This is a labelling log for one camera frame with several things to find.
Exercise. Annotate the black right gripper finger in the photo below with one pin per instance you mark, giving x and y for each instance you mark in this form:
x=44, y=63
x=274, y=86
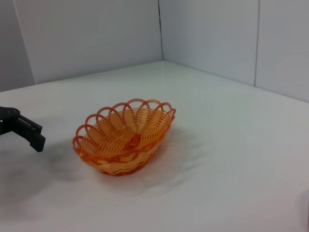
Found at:
x=24, y=128

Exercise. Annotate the orange woven plastic basket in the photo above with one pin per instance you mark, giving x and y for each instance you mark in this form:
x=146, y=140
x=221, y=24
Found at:
x=116, y=167

